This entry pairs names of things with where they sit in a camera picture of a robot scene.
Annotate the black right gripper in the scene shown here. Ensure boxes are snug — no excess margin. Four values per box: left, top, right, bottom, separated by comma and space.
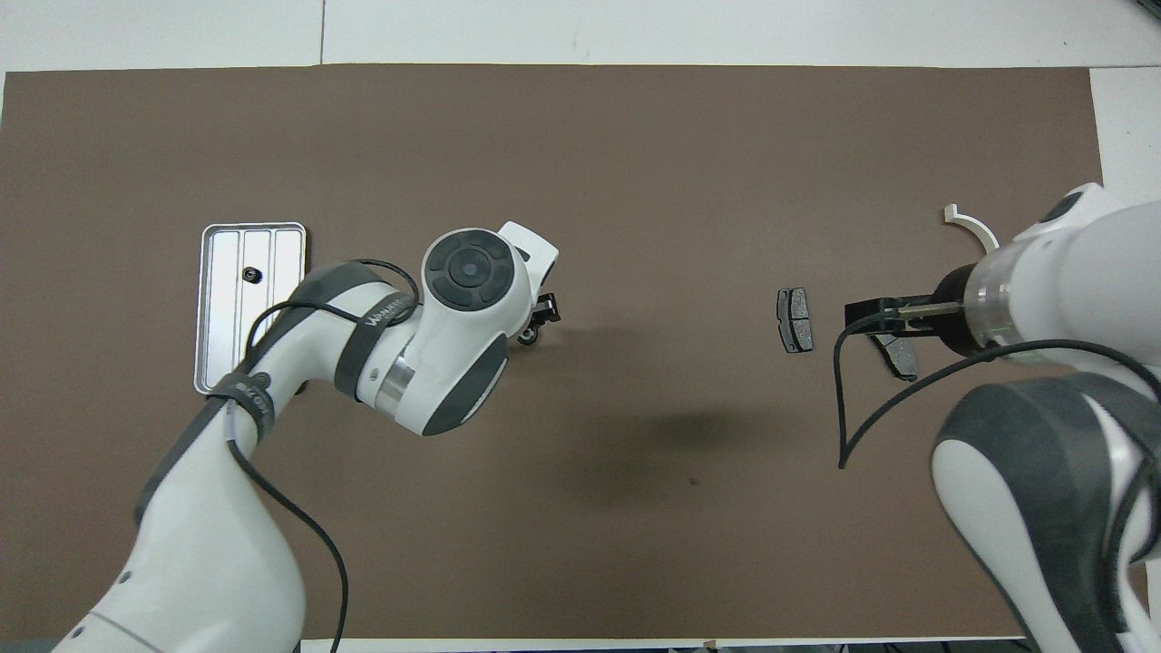
845, 268, 976, 359

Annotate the silver metal tray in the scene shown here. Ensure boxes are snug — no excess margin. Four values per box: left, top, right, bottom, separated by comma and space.
193, 222, 307, 395

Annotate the curved dark brake pad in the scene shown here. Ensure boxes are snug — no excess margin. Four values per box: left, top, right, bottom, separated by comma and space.
873, 333, 920, 382

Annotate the rectangular dark brake pad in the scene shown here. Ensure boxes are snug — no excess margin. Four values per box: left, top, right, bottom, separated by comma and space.
776, 288, 814, 355

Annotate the brown table mat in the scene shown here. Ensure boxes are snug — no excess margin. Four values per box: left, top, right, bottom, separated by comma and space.
0, 63, 1104, 640

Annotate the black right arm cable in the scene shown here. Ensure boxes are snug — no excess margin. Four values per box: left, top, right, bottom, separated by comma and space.
834, 304, 1161, 471

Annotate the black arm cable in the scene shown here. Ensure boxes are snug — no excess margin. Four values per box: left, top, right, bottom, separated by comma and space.
227, 258, 423, 653
834, 304, 1161, 471

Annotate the white curved plastic bracket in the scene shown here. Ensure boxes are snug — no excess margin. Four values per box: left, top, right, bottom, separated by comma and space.
943, 204, 1000, 253

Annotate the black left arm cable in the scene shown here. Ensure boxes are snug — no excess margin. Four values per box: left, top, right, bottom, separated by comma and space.
227, 258, 423, 653

